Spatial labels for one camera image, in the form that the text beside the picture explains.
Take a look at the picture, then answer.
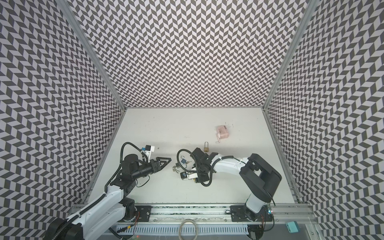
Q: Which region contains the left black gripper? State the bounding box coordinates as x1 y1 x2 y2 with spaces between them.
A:
131 158 172 181

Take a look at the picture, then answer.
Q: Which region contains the long shackle brass padlock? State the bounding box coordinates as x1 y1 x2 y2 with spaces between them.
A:
204 142 209 152

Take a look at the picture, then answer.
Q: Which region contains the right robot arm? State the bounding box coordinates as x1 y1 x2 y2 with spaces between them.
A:
177 148 282 222

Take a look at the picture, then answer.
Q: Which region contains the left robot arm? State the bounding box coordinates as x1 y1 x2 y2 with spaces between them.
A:
44 142 172 240

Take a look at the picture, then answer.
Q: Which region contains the black padlock with keys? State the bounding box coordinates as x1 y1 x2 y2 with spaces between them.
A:
173 164 181 173

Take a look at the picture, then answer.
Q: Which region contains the blue padlock centre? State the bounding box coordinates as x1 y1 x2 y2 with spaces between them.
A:
180 157 191 168

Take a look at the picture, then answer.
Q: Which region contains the right teal box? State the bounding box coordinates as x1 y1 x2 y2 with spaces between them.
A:
286 221 300 234

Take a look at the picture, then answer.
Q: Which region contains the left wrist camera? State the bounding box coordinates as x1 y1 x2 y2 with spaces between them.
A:
142 145 155 160

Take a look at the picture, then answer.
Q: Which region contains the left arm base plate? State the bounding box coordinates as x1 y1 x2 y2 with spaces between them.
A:
121 205 152 223

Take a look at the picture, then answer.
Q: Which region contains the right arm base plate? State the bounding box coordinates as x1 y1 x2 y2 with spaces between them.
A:
226 205 273 223

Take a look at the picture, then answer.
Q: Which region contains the grey cable loop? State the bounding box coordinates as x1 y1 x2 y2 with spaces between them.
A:
178 218 199 240

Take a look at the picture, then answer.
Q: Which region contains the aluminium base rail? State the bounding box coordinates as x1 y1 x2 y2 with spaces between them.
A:
111 204 324 240

